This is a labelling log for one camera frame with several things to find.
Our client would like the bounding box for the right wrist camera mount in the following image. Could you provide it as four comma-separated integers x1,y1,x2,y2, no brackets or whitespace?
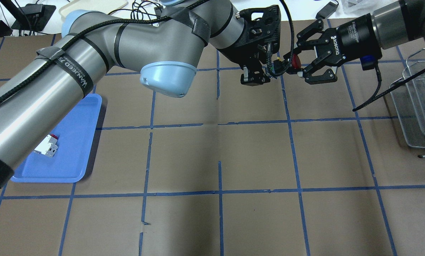
360,55,378,71

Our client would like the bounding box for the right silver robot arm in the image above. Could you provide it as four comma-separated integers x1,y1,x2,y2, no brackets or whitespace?
294,0,425,84

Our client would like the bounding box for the clear plastic bag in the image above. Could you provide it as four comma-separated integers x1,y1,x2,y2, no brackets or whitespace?
340,0,394,14

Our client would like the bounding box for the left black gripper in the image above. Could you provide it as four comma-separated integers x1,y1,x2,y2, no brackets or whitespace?
220,6,274,86

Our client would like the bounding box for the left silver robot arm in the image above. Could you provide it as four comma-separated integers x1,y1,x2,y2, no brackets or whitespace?
0,0,281,189

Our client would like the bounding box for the wire mesh shelf rack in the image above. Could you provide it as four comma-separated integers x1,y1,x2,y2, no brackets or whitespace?
389,48,425,158

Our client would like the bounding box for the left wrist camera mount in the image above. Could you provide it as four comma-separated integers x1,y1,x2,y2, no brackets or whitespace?
234,5,281,54

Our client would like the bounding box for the red emergency stop button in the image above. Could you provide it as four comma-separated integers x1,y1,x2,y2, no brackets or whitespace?
273,54,302,74

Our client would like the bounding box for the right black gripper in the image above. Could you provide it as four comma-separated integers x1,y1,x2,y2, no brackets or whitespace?
297,14,382,85

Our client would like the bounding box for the white circuit breaker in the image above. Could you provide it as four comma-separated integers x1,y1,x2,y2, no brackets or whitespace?
33,134,58,157

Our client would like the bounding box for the black braided right cable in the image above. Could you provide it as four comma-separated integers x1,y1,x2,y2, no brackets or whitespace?
352,60,425,112

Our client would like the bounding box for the blue plastic tray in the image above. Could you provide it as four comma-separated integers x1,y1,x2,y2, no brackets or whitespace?
11,94,102,183

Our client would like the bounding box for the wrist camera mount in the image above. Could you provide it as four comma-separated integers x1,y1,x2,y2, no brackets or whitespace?
234,5,281,54
360,55,378,71

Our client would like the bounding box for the black power adapter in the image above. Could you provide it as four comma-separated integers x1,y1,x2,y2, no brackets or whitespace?
315,0,339,20

